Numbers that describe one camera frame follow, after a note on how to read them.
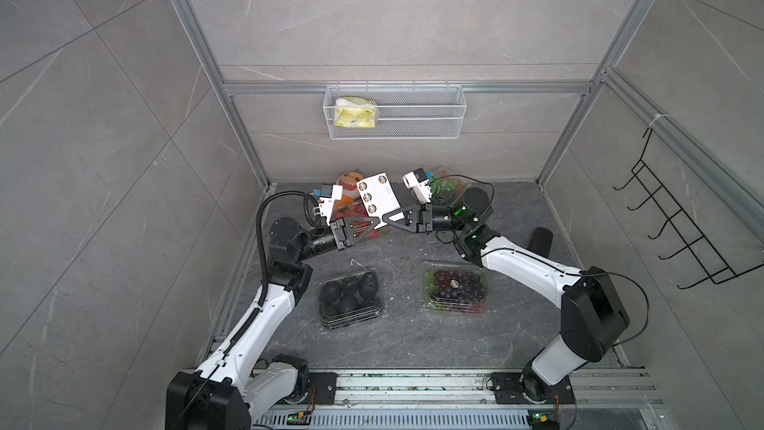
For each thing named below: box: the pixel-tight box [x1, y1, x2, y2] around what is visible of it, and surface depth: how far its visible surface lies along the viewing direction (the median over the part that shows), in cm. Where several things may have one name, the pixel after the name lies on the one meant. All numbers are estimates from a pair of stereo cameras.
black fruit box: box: [318, 267, 383, 330], surface depth 85 cm
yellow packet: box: [333, 96, 380, 129], surface depth 87 cm
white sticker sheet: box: [356, 172, 405, 230], surface depth 66 cm
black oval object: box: [529, 226, 554, 258], surface depth 104 cm
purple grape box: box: [422, 261, 490, 314], surface depth 85 cm
